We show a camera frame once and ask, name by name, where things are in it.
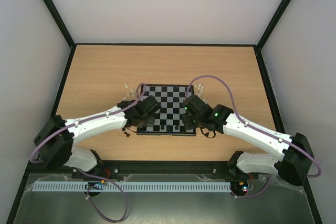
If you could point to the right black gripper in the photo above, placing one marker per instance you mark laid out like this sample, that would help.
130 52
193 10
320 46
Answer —
189 122

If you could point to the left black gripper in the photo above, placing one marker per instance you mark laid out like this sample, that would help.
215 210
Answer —
151 117

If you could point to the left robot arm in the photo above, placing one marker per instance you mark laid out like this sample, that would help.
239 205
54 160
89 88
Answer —
56 144

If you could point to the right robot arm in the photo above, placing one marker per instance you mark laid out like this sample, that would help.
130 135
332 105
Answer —
289 157

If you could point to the black and silver chessboard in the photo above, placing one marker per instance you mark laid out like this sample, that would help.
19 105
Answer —
171 98

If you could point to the black aluminium frame rail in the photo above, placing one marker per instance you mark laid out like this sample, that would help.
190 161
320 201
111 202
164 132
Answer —
120 169

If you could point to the white slotted cable duct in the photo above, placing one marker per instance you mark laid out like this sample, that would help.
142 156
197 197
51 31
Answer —
134 187

